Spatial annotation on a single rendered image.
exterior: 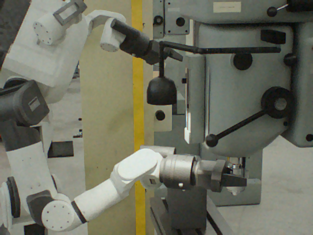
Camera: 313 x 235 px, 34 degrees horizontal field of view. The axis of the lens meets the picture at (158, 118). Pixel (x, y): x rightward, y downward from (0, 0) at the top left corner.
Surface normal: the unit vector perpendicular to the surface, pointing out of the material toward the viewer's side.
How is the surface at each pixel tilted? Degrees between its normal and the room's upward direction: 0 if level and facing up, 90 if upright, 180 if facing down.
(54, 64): 58
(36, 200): 78
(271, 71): 90
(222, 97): 90
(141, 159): 42
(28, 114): 72
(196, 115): 90
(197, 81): 90
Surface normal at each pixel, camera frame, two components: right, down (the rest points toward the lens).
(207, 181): -0.25, 0.25
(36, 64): 0.38, -0.33
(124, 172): -0.17, -0.55
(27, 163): 0.22, 0.04
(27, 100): 0.91, -0.23
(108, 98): 0.18, 0.25
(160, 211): 0.00, -0.97
